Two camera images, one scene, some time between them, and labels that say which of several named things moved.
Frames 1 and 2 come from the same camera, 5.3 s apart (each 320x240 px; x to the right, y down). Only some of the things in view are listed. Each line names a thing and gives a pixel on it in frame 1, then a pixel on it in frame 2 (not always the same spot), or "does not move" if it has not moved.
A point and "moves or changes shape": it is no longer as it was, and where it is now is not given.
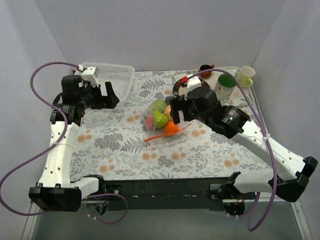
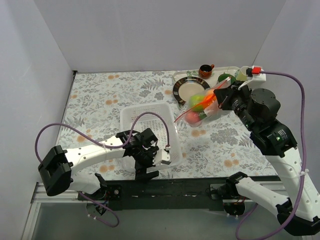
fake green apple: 159,105 moves or changes shape
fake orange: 170,127 moves or changes shape
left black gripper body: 102,97 to 143,164
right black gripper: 181,108 to 225,96
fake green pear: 160,120 moves or changes shape
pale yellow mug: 245,76 does not move
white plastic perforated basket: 120,76 to 160,118
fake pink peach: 149,122 moves or changes shape
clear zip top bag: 157,121 moves or changes shape
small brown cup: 206,67 does not move
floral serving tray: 238,97 does not move
